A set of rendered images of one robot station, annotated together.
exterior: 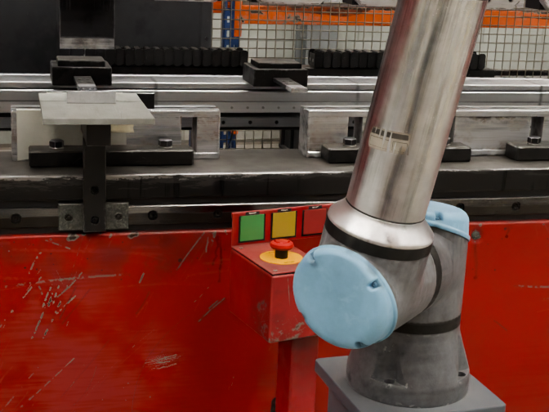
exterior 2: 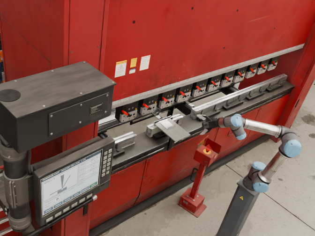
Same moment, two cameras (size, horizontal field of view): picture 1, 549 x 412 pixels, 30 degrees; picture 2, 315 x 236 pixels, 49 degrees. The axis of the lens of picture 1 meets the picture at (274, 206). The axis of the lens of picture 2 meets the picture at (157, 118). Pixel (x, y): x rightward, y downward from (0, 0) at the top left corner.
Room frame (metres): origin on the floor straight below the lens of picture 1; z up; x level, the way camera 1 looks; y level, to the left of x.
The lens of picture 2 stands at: (-0.17, 1.75, 2.79)
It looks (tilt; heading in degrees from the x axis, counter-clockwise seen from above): 35 degrees down; 327
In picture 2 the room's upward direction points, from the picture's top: 12 degrees clockwise
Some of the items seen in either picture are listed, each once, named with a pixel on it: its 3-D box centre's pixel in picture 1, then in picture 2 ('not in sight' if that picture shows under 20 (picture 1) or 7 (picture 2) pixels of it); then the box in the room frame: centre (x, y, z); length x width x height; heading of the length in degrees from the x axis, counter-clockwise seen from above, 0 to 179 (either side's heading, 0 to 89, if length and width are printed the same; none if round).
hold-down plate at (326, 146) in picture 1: (396, 152); (208, 114); (2.01, -0.24, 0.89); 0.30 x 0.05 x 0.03; 105
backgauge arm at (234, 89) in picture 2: not in sight; (221, 84); (2.62, -0.85, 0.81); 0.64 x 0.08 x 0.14; 15
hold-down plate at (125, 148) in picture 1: (111, 155); (167, 132); (1.86, 0.31, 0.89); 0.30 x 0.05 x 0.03; 105
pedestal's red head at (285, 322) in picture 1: (301, 270); (207, 151); (1.66, -0.05, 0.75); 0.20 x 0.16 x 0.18; 118
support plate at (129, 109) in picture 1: (93, 107); (172, 129); (1.77, 0.32, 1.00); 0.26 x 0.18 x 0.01; 15
